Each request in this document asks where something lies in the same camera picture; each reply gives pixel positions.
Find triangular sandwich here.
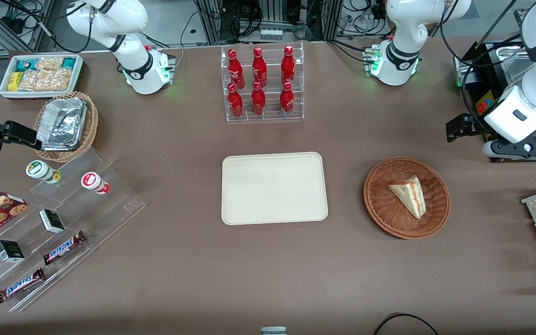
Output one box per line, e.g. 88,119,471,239
388,176,426,220

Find aluminium equipment rack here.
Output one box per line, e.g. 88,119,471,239
194,0,343,43

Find large clear cracker bag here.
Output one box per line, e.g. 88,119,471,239
19,69,74,92

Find beige plastic tray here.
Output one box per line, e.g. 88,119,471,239
221,152,328,226

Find aluminium frame rail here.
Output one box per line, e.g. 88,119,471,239
0,0,55,53

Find black looped cable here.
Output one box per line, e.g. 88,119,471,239
373,313,441,335

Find steel warmer pan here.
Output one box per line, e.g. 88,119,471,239
496,45,536,89

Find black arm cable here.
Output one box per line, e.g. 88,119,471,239
439,0,536,136

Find white rectangular snack bin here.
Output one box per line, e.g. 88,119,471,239
0,54,84,100

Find aluminium foil container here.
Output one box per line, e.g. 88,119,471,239
36,98,88,152

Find small clear cracker bag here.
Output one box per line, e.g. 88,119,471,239
35,57,64,71

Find light wicker basket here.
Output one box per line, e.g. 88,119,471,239
33,91,99,163

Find clear acrylic stepped stand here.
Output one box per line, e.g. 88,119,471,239
0,148,147,313

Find red lid snack cup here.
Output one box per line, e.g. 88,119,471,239
81,172,111,195

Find snickers chocolate bar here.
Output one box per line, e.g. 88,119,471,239
0,268,46,303
43,231,87,266

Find red cola bottle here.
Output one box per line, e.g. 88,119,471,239
281,46,296,85
252,47,268,88
228,49,245,89
228,83,244,118
280,81,295,117
251,81,267,116

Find small black box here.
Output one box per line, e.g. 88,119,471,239
0,240,25,263
39,209,66,234

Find clear acrylic bottle rack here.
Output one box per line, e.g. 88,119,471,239
221,42,305,122

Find green lid snack cup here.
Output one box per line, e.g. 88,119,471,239
26,160,61,184

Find brown wicker basket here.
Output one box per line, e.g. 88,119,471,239
363,157,451,240

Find black hot food warmer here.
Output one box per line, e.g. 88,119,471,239
454,40,536,162

